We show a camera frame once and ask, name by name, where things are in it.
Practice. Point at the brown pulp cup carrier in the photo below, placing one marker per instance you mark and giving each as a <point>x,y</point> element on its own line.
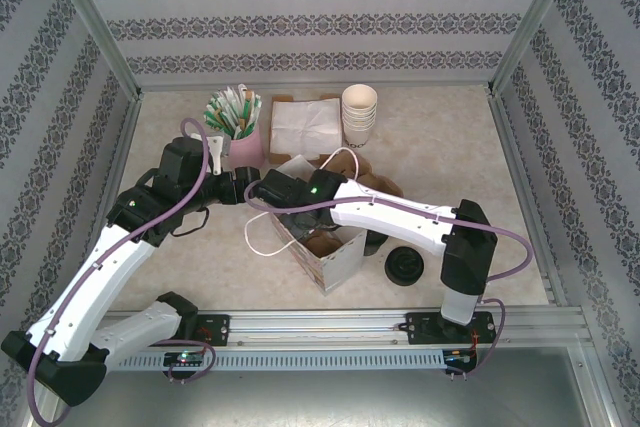
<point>385,184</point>
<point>322,243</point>

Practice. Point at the green white sachet bundle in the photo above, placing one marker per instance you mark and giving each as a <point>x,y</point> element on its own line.
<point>235,112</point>

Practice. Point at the cartoon animal paper bag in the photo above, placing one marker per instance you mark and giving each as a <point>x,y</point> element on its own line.
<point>340,267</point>

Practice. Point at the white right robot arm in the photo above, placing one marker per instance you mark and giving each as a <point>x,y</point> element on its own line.
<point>400,227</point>

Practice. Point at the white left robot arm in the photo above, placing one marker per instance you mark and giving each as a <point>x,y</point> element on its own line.
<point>107,287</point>

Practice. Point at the pink cylindrical cup holder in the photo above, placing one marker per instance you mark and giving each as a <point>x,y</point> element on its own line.
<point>247,152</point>

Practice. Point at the white paper napkin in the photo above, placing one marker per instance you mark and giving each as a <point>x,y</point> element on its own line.
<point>305,127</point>

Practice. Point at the white paper cup stack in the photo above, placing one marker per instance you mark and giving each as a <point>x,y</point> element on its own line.
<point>357,122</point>

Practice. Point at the black plastic cup lid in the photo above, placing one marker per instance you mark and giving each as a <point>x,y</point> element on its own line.
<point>405,267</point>

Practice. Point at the small circuit board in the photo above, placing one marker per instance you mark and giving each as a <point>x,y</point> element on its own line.
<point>460,356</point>
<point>185,359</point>

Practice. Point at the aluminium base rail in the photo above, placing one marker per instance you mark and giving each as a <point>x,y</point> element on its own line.
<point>320,327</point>

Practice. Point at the aluminium frame post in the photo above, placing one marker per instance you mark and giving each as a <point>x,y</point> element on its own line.
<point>536,12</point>
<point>91,12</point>

